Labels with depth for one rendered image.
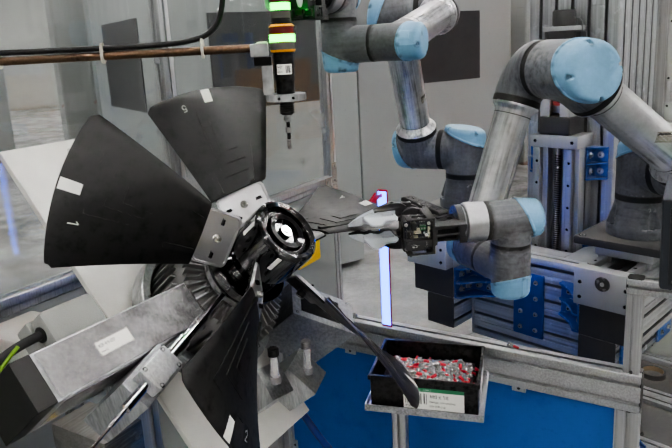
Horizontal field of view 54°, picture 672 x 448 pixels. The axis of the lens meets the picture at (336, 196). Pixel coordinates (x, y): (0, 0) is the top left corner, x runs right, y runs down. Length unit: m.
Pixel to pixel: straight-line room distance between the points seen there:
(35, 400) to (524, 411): 1.01
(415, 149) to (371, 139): 3.18
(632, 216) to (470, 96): 4.13
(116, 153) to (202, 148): 0.25
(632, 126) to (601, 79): 0.15
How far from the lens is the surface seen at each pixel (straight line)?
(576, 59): 1.26
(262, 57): 1.13
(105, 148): 1.00
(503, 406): 1.57
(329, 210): 1.31
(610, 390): 1.46
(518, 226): 1.26
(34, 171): 1.29
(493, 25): 5.87
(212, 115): 1.25
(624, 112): 1.38
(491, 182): 1.37
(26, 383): 0.95
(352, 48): 1.35
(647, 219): 1.66
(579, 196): 1.85
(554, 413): 1.54
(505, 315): 1.90
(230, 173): 1.18
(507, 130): 1.38
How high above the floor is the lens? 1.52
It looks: 13 degrees down
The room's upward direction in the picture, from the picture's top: 3 degrees counter-clockwise
